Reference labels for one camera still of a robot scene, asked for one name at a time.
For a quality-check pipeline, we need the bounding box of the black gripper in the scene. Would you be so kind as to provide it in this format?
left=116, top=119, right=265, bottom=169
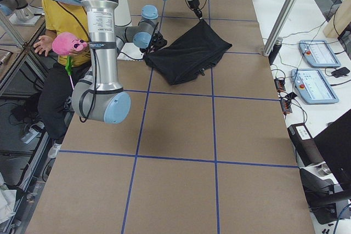
left=188, top=0, right=203, bottom=21
left=141, top=32, right=167, bottom=54

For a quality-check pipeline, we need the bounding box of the black graphic t-shirt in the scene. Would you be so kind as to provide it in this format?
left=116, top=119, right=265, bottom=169
left=144, top=20, right=232, bottom=85

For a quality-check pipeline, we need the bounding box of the green pink stick tool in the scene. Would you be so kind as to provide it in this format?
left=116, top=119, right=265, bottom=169
left=65, top=55, right=75, bottom=89

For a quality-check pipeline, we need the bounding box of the pink plush toy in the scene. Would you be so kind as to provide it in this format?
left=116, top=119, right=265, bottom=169
left=52, top=32, right=88, bottom=56

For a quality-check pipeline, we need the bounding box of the person in yellow shirt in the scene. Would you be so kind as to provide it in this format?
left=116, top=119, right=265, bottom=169
left=33, top=0, right=91, bottom=158

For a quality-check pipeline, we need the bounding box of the orange black electronics board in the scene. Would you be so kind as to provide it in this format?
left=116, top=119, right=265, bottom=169
left=274, top=78, right=292, bottom=116

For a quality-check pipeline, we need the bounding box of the far blue teach pendant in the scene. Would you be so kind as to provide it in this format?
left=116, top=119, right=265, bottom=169
left=298, top=39, right=341, bottom=68

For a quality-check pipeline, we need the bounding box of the blue teach pendant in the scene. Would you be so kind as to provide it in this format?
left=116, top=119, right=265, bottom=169
left=290, top=69, right=339, bottom=105
left=298, top=39, right=341, bottom=68

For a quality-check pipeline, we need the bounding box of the near blue teach pendant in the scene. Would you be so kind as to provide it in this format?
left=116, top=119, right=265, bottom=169
left=290, top=69, right=339, bottom=105

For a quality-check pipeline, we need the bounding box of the black box with label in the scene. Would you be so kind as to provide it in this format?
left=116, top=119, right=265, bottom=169
left=287, top=123, right=324, bottom=166

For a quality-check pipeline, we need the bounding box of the black monitor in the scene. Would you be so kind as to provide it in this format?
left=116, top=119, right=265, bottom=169
left=314, top=111, right=351, bottom=190

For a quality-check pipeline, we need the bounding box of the white pedestal column base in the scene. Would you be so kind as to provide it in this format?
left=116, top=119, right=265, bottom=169
left=115, top=0, right=143, bottom=60

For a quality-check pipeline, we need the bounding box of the aluminium frame post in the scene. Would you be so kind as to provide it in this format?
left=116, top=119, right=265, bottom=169
left=263, top=0, right=296, bottom=56

